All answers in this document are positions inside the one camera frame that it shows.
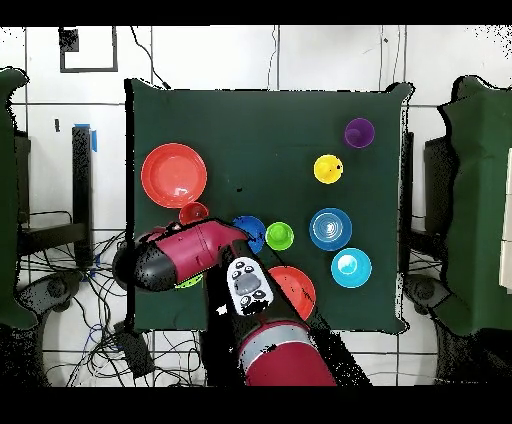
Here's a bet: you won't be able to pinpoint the orange plastic bowl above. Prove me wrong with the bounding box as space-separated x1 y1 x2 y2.
267 265 317 322
140 142 208 210

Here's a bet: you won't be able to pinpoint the dark blue plastic bowl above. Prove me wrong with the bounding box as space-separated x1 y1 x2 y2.
231 215 268 255

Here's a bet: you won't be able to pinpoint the green plastic cup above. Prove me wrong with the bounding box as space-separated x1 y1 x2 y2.
264 221 296 252

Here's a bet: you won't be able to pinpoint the orange plastic cup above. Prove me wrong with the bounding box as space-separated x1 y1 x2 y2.
178 201 210 226

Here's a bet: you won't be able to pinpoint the blue ribbed plastic bowl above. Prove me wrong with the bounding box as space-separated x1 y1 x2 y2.
308 206 354 252

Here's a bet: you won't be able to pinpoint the dark green tablecloth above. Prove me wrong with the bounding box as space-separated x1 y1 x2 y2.
124 77 415 335

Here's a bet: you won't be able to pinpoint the yellow plastic cup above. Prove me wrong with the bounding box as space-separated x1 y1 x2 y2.
312 154 345 186

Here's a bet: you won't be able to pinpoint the green plastic bowl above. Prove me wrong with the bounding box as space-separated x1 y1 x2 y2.
174 272 204 290

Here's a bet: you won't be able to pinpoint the light blue plastic bowl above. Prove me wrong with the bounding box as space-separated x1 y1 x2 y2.
330 247 374 290

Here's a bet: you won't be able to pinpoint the purple plastic cup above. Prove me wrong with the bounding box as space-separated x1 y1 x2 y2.
343 117 376 150

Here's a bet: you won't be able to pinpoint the blue tape strip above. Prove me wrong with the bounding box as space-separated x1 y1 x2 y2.
74 122 98 154

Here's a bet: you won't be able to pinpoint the black power brick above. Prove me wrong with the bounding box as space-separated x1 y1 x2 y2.
113 321 156 379

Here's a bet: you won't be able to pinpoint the dark green cloth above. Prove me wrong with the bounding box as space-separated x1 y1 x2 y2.
0 66 39 330
437 75 512 337

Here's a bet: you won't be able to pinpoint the black metal post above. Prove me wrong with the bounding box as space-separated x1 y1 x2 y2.
71 124 95 268
400 130 416 274

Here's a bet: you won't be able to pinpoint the black cable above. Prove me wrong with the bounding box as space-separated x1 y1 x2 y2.
129 25 172 90

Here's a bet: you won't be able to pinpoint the tangled floor cables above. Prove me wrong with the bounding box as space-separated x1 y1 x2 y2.
19 229 209 387

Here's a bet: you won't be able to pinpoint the grey pedestal foot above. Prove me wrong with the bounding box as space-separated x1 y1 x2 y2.
402 273 454 317
15 270 86 314

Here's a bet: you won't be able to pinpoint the black square frame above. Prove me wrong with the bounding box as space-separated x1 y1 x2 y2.
58 25 119 74

